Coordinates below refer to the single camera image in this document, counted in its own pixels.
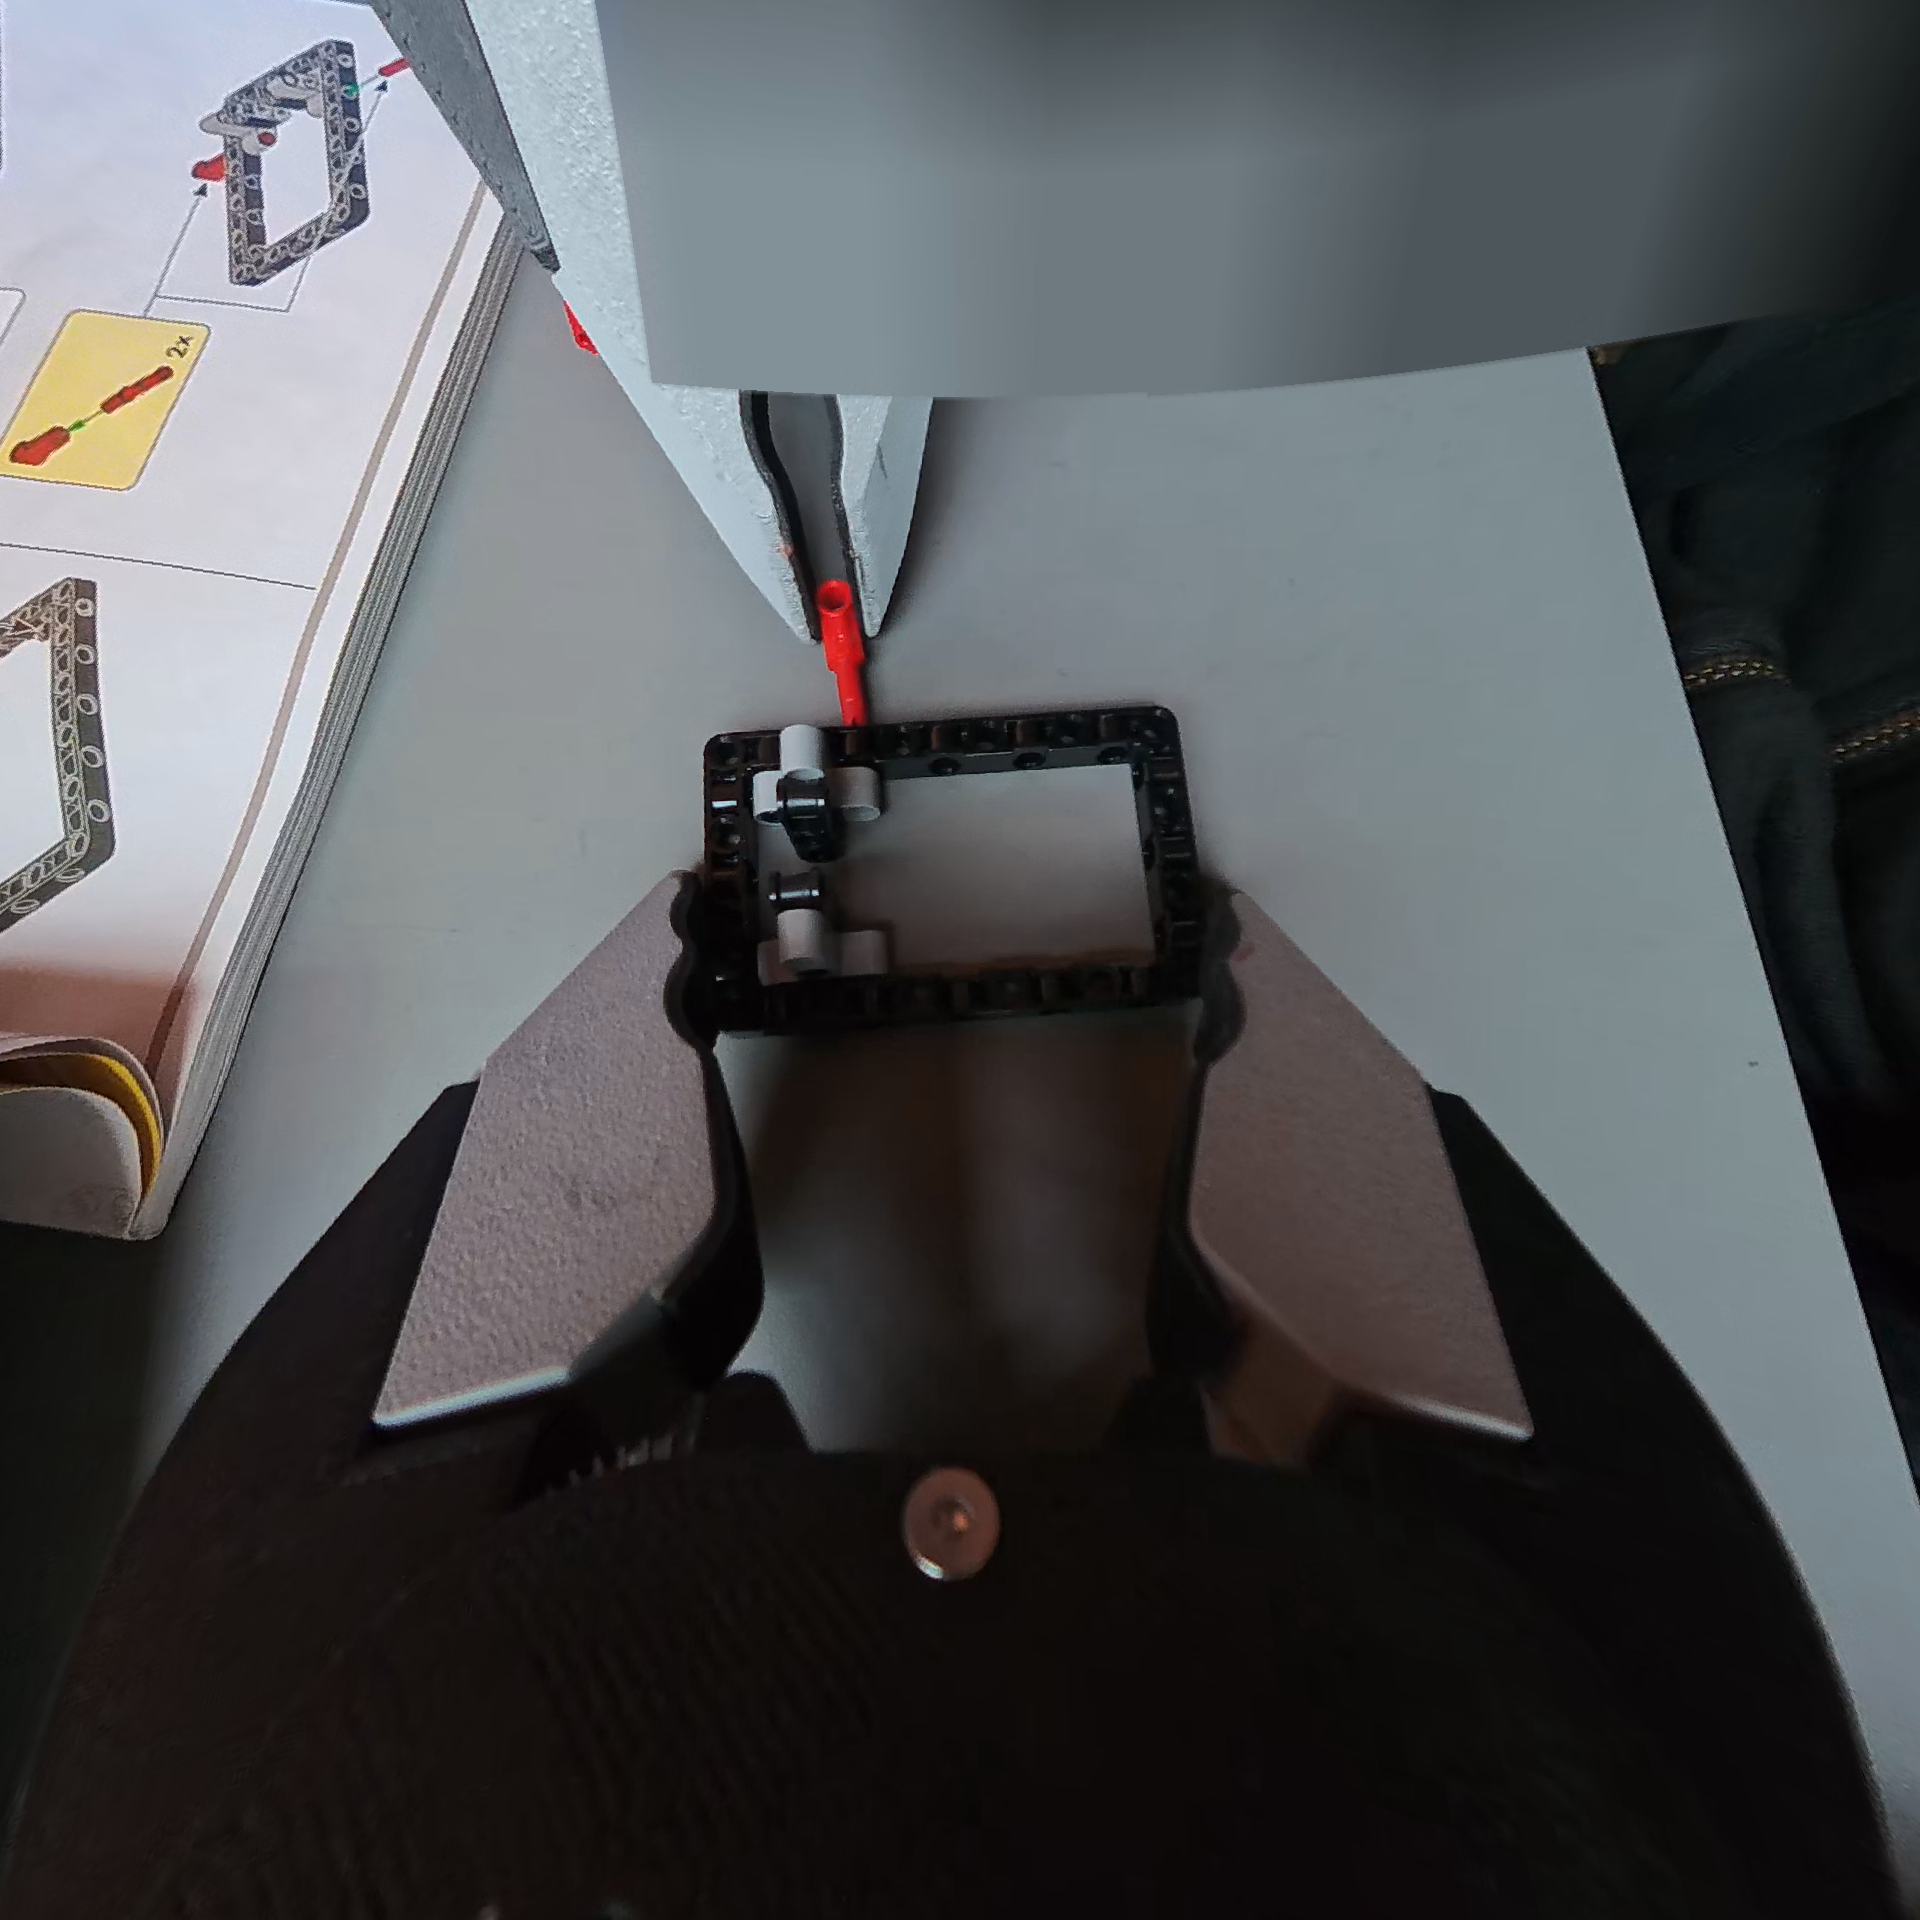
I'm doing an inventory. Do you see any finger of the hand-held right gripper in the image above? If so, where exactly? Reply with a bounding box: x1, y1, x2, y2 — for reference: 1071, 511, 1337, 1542
463, 0, 825, 647
821, 394, 938, 637

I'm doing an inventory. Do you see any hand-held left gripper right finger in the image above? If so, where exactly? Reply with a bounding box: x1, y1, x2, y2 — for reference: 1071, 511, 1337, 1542
1154, 885, 1534, 1441

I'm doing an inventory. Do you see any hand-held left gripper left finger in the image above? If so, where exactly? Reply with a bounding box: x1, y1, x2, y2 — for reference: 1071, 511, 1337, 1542
373, 869, 768, 1428

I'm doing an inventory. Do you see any lego instruction booklet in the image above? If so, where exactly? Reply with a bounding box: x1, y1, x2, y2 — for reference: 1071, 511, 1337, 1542
0, 0, 526, 1243

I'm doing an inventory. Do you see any black rectangular lego frame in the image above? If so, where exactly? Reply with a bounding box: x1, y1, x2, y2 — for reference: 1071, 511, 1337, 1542
701, 702, 1201, 1040

